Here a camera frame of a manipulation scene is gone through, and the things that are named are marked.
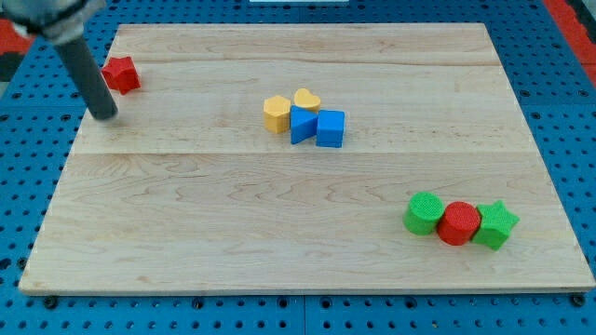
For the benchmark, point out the light wooden board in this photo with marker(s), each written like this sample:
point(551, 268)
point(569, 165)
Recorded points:
point(185, 193)

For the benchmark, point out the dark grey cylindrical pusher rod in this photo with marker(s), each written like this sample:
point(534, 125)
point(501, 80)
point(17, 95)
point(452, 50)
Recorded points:
point(87, 77)

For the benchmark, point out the green cylinder block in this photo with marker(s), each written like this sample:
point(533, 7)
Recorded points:
point(423, 213)

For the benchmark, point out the red cylinder block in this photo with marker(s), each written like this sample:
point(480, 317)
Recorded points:
point(459, 223)

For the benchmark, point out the yellow heart block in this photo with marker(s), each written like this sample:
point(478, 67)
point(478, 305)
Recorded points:
point(305, 99)

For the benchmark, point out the blue cube block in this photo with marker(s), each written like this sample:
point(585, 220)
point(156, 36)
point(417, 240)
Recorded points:
point(330, 128)

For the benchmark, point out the red star block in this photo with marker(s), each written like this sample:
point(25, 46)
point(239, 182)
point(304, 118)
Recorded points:
point(120, 74)

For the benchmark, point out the yellow hexagon block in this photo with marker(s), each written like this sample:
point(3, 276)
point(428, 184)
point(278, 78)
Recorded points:
point(277, 112)

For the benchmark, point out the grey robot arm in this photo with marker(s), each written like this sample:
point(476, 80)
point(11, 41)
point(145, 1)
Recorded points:
point(62, 23)

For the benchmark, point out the blue triangle block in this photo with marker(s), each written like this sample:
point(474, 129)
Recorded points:
point(303, 123)

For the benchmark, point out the green star block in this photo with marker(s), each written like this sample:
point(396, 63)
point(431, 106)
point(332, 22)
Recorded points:
point(497, 222)

